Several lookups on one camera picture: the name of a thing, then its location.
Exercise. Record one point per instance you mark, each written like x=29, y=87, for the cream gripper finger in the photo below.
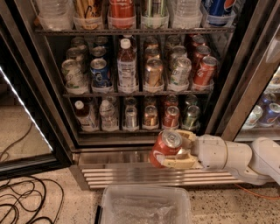
x=188, y=138
x=188, y=161

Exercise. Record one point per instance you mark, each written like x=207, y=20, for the blue pepsi can middle shelf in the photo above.
x=100, y=73

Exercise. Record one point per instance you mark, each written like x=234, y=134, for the red coke can front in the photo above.
x=168, y=143

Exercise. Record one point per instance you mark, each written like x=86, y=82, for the blue pepsi can shelf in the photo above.
x=219, y=11
x=100, y=73

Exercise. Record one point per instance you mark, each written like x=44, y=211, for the blue pepsi can right compartment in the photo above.
x=271, y=113

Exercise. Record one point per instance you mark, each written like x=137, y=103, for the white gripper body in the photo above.
x=209, y=152

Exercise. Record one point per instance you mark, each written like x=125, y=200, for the red can middle shelf front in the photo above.
x=206, y=71

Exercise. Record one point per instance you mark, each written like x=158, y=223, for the closed right glass fridge door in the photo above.
x=251, y=60

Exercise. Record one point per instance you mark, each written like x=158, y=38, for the open glass fridge door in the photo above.
x=28, y=142

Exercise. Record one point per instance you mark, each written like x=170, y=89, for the tan coffee bottle top shelf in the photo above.
x=88, y=14

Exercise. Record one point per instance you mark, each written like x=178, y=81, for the clear water bottle top right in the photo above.
x=185, y=14

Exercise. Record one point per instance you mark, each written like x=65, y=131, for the gold can bottom shelf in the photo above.
x=150, y=116

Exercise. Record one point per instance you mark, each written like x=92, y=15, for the red coke can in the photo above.
x=171, y=117
x=168, y=143

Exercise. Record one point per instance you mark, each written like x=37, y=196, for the brown tea bottle shelf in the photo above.
x=127, y=67
x=86, y=116

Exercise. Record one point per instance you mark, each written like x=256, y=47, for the stainless steel display fridge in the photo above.
x=120, y=157

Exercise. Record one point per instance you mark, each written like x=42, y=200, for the gold can shelf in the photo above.
x=150, y=116
x=153, y=72

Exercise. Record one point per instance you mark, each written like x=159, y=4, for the brown tea bottle middle shelf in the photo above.
x=127, y=67

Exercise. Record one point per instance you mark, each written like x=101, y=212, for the red coke can behind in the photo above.
x=171, y=117

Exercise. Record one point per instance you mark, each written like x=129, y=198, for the clear water bottle top left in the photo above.
x=55, y=15

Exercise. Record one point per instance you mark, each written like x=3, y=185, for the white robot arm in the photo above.
x=256, y=163

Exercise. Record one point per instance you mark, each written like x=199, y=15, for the green can bottom shelf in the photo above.
x=191, y=117

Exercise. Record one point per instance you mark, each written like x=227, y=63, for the gold can middle shelf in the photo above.
x=153, y=72

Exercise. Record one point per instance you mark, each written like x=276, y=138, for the red can top shelf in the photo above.
x=122, y=13

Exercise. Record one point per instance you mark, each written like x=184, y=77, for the white can right compartment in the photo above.
x=253, y=117

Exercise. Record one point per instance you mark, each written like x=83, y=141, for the red can shelf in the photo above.
x=122, y=13
x=199, y=53
x=206, y=71

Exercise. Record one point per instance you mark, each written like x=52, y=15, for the white 7up can middle shelf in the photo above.
x=180, y=71

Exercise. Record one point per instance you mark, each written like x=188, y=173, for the silver can bottom shelf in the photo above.
x=131, y=117

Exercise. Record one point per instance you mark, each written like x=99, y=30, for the blue pepsi can top shelf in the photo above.
x=219, y=11

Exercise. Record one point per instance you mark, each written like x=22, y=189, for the clear plastic storage bin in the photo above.
x=144, y=204

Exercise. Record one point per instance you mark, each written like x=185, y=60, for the brown tea bottle bottom shelf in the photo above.
x=86, y=116

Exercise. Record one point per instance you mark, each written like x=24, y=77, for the white green can middle left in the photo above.
x=75, y=81

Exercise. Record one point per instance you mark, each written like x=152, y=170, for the clear water bottle bottom shelf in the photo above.
x=109, y=121

